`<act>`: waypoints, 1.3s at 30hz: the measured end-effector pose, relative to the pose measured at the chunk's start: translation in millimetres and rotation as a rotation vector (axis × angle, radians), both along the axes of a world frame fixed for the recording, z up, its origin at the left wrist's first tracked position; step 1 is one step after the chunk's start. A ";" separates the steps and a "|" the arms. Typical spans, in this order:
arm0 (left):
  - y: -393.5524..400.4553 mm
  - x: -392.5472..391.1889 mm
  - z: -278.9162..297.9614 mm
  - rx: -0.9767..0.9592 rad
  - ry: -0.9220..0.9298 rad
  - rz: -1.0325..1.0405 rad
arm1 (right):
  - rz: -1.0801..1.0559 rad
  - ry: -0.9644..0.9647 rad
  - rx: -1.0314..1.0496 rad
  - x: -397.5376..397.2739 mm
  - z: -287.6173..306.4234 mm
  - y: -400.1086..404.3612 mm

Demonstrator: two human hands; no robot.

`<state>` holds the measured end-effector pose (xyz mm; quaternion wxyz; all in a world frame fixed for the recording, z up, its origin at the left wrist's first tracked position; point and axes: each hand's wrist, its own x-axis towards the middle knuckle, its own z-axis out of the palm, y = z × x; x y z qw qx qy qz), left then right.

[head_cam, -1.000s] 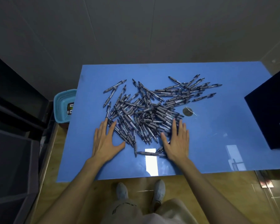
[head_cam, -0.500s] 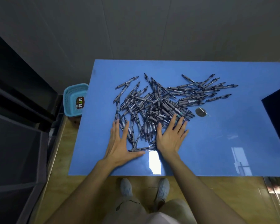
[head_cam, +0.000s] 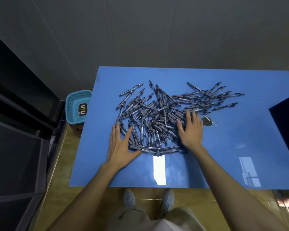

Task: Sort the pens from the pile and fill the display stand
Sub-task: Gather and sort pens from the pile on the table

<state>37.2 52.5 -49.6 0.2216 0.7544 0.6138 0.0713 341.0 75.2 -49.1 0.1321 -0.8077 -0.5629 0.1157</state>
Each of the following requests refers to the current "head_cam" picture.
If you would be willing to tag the person's beige trousers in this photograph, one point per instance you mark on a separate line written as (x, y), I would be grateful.
(139, 221)

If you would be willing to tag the person's grey shoe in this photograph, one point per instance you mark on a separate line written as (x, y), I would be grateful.
(167, 199)
(129, 198)

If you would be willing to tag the small round metal disc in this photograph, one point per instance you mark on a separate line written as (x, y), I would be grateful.
(207, 121)

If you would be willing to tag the black tiered pen display stand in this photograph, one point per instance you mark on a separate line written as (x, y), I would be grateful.
(287, 127)

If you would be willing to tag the black shelf unit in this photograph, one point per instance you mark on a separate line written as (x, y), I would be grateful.
(14, 141)

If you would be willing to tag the pile of grey pens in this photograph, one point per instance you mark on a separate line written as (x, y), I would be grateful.
(156, 117)

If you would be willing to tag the person's left forearm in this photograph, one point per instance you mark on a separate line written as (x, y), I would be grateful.
(86, 199)

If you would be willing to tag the person's right hand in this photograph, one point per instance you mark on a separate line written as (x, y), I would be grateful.
(192, 134)

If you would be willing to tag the blue table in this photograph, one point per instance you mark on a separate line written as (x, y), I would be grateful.
(255, 117)

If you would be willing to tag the person's left grey shoe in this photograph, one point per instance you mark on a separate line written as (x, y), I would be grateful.
(129, 198)

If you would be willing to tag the blue plastic basket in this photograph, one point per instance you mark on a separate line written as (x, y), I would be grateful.
(74, 105)

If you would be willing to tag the person's left hand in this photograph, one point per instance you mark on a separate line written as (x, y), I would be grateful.
(119, 151)

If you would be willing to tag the person's right grey shoe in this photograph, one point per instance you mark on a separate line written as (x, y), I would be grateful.
(167, 199)

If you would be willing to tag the brown plastic stool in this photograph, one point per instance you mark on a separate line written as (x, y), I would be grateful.
(77, 128)

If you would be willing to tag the person's right forearm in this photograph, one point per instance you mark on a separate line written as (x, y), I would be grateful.
(231, 190)

